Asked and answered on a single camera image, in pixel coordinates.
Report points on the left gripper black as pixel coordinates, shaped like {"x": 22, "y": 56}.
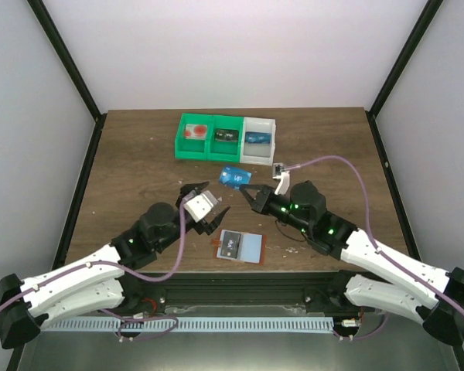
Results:
{"x": 189, "y": 188}

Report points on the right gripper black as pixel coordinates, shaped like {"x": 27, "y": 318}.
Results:
{"x": 262, "y": 202}

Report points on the blue credit card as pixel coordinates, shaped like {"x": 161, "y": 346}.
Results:
{"x": 257, "y": 138}
{"x": 233, "y": 177}

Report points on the black vip credit card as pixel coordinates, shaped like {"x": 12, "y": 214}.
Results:
{"x": 230, "y": 242}

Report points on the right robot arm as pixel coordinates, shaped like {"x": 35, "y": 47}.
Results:
{"x": 430, "y": 296}

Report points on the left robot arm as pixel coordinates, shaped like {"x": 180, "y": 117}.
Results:
{"x": 150, "y": 250}

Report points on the red white card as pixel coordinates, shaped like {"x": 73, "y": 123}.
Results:
{"x": 195, "y": 131}

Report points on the white bin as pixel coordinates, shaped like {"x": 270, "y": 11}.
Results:
{"x": 258, "y": 154}

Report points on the green double bin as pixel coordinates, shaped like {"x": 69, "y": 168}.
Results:
{"x": 208, "y": 149}

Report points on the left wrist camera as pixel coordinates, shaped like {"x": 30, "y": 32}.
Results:
{"x": 199, "y": 205}

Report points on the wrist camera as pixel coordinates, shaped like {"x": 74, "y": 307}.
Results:
{"x": 280, "y": 174}
{"x": 199, "y": 205}

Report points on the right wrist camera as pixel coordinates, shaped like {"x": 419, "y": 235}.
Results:
{"x": 280, "y": 174}

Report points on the black aluminium frame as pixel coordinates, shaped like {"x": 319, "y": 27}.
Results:
{"x": 208, "y": 289}

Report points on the light blue slotted cable duct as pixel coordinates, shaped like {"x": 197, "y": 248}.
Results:
{"x": 199, "y": 324}

